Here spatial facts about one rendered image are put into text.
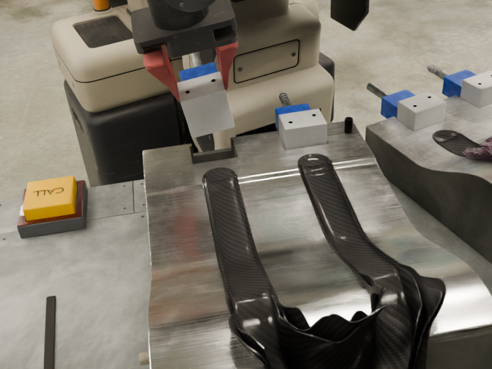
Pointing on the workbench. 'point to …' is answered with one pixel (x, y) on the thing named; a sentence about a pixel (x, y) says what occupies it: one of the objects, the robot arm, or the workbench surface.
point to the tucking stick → (50, 333)
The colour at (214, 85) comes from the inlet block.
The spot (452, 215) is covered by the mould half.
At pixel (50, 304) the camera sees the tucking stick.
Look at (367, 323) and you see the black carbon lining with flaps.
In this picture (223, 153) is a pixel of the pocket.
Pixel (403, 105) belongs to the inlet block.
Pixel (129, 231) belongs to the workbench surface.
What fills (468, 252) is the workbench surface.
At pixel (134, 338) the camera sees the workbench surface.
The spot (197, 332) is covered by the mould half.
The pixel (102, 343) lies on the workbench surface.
